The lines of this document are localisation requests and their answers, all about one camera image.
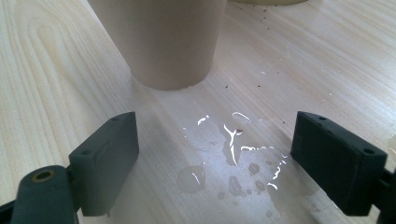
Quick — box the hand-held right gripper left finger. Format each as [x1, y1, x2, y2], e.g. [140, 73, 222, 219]
[67, 111, 140, 217]

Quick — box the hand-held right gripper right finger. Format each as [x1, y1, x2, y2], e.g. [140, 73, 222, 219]
[290, 110, 389, 217]

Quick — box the beige paper cup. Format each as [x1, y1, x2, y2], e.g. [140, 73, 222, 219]
[87, 0, 228, 91]

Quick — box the light wooden table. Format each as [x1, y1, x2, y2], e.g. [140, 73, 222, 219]
[0, 0, 396, 224]

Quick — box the spilled liquid puddle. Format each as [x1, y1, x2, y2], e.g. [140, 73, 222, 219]
[177, 111, 321, 219]

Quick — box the beige container with strainer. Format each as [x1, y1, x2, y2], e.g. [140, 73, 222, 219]
[230, 0, 309, 7]

